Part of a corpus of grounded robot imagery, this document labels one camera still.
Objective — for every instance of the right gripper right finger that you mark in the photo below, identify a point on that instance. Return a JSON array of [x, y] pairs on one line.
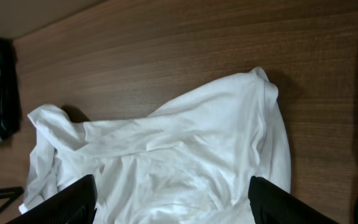
[[272, 205]]

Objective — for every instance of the black folded garment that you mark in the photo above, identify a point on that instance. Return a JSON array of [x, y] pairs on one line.
[[10, 107]]

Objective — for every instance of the white shirt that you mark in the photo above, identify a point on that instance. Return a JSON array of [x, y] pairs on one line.
[[190, 161]]

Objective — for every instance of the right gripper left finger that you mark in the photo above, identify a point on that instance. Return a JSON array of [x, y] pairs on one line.
[[75, 204]]

